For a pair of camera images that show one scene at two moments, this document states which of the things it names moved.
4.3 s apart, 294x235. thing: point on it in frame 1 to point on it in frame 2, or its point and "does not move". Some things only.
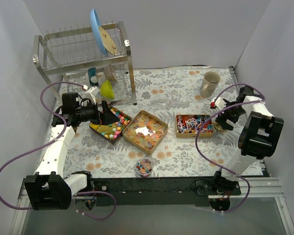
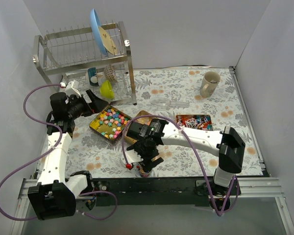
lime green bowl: [106, 90] does not move
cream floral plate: [108, 43] does not move
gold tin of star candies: [111, 132] does not move
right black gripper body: [225, 117] to [147, 161]
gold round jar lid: [218, 127] to [154, 159]
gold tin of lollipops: [187, 126] does not move
